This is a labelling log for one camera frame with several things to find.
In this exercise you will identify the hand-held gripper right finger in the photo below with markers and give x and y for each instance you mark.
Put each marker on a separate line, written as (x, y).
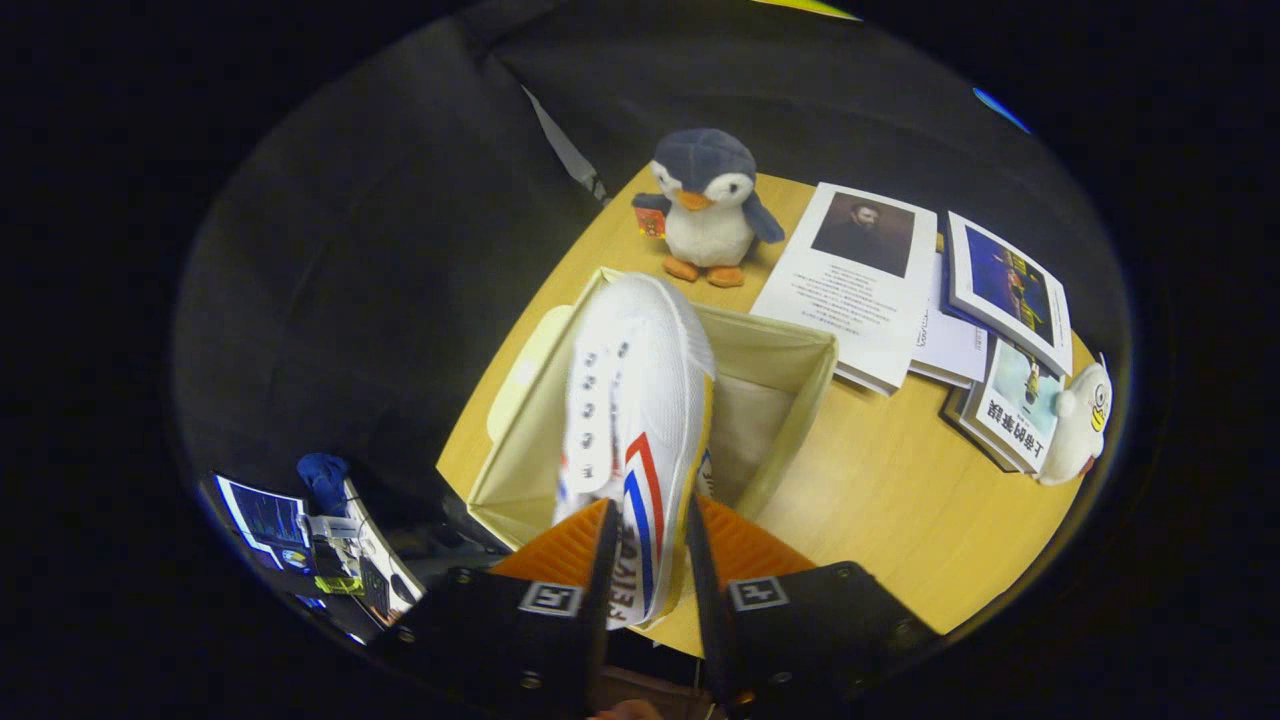
(710, 620)

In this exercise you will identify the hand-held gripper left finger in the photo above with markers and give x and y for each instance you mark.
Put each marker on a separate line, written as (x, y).
(597, 650)

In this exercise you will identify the beige fabric storage box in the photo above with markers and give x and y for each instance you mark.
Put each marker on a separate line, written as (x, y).
(775, 350)

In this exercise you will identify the blue cloth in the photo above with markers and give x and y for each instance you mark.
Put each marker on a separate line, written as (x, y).
(325, 480)

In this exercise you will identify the white book with portrait cover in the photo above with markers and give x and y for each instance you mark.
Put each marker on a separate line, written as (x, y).
(840, 300)

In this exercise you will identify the computer monitor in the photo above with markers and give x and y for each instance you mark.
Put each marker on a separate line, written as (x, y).
(265, 520)

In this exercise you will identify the thin white booklet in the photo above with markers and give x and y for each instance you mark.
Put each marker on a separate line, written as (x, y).
(950, 340)

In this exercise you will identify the book with pale blue cover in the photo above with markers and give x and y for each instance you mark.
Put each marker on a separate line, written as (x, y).
(1020, 405)

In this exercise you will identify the grey penguin plush toy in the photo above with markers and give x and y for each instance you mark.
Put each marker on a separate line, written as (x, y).
(710, 230)

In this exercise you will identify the white duck plush toy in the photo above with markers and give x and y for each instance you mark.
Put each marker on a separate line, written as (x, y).
(1075, 440)

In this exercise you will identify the book with blue photo cover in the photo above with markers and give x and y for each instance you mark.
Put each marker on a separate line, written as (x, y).
(1010, 285)

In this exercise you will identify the black backdrop cloth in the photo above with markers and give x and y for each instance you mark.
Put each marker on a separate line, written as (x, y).
(350, 250)

